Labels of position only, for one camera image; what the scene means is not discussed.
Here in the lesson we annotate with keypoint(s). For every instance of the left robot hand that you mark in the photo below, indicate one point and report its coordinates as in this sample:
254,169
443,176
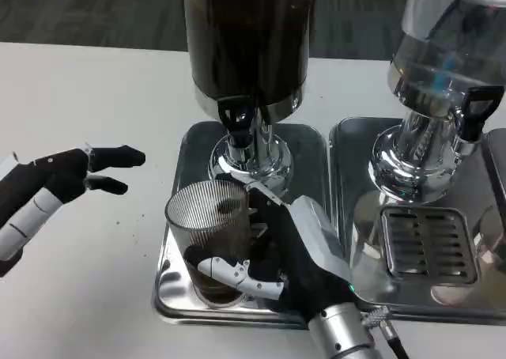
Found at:
59,173

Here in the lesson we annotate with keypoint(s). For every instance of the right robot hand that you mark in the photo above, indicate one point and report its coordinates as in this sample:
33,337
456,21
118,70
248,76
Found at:
312,256

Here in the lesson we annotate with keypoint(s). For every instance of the clear ribbed glass cup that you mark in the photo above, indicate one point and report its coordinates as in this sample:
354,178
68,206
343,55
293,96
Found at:
205,224

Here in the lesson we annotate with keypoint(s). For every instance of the right robot forearm silver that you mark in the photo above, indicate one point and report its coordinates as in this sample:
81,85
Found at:
340,335

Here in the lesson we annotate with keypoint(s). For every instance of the steel drip tray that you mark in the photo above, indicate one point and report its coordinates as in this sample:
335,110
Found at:
352,169
312,165

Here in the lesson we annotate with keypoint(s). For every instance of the black dispenser tap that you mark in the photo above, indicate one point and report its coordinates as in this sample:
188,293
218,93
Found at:
476,110
233,116

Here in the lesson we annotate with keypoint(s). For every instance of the dark drink dispenser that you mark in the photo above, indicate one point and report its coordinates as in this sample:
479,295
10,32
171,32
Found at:
249,38

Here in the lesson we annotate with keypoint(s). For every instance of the clear drink dispenser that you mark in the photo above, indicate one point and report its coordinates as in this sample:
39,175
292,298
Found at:
435,58

